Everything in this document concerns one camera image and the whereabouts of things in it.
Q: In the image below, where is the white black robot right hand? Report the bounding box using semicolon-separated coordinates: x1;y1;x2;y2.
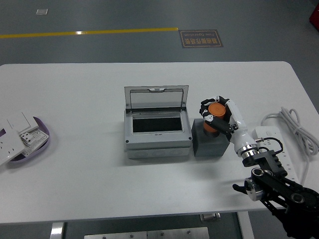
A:
199;95;257;154

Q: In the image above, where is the orange cylinder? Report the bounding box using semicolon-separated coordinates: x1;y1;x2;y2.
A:
202;103;227;137

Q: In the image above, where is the grey electrical enclosure box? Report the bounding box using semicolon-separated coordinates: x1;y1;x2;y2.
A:
124;108;193;160

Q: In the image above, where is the transparent hinged box lid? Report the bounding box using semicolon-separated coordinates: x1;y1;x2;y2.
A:
124;85;189;113

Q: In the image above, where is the grey cube with round hole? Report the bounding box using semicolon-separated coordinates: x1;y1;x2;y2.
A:
191;118;230;157

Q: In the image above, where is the white power strip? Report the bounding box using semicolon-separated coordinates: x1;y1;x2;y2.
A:
251;125;300;182

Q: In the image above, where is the brown floor sign sticker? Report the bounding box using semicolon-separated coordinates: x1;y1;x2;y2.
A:
178;29;224;49

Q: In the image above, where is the white table leg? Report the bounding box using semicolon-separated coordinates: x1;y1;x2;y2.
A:
236;211;255;239
49;222;67;239

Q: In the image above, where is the red object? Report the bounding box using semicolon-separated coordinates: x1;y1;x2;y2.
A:
308;4;319;32

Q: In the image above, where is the yellow floor tape line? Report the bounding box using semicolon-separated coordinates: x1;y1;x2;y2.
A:
0;26;179;39

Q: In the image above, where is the purple tray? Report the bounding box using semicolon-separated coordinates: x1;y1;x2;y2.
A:
9;116;50;169

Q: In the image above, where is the white perforated panel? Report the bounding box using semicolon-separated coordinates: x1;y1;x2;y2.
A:
22;129;49;155

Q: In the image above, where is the white circuit breaker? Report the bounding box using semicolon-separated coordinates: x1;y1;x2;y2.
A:
19;131;35;147

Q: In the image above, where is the metal table bracket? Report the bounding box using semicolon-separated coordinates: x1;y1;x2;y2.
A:
200;213;221;222

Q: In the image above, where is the metal base plate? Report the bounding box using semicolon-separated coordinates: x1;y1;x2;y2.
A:
84;227;210;239

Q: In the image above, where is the white wall switch panel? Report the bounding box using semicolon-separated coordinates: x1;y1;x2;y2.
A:
6;112;40;135

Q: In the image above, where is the white wall socket panel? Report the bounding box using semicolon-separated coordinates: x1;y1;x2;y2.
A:
0;128;25;167

